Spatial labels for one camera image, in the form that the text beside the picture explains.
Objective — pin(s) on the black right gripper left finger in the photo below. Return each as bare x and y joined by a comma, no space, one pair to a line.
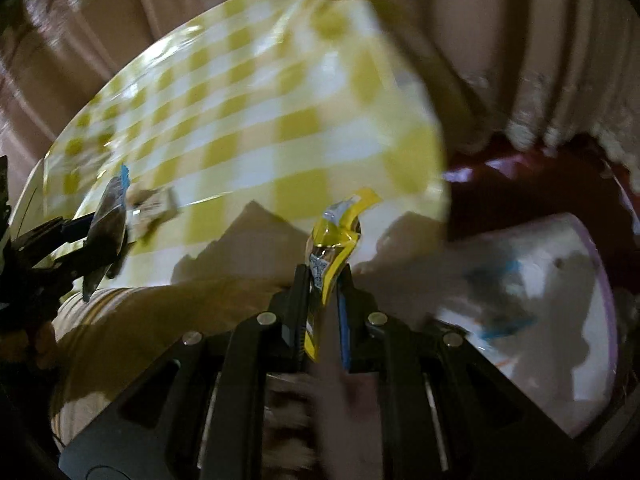
290,306

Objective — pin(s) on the yellow white checkered tablecloth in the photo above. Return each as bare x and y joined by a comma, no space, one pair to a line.
259,114

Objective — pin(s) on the blue grey snack packet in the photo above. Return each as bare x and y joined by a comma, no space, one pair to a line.
107,239

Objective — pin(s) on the white plastic bin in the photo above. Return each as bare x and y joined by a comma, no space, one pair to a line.
534,300

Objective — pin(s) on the yellow snack packet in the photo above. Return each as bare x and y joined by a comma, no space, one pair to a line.
331,242

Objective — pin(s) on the white snack packet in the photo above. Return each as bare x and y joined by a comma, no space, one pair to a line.
147,209

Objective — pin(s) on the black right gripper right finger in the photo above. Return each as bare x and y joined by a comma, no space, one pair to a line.
361,343

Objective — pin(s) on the beige curtain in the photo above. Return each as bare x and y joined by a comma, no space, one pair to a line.
538,70

